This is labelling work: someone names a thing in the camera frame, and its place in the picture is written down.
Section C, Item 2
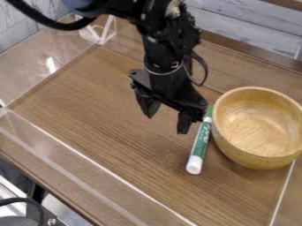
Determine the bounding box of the black metal base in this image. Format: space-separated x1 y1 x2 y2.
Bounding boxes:
0 211 68 226

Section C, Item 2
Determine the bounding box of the brown wooden bowl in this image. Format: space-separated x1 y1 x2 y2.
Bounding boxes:
212 87 302 170

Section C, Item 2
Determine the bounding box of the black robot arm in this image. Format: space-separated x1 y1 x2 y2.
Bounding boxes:
5 0 207 134

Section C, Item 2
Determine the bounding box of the green and white marker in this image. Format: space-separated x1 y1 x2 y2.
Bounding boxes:
185 106 213 175

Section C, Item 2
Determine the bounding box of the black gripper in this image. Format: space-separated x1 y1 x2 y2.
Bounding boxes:
127 69 209 136

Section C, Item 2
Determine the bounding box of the black cable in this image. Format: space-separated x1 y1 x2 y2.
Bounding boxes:
0 198 45 226

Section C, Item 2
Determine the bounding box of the clear acrylic tray wall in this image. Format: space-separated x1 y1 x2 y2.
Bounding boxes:
0 9 302 226

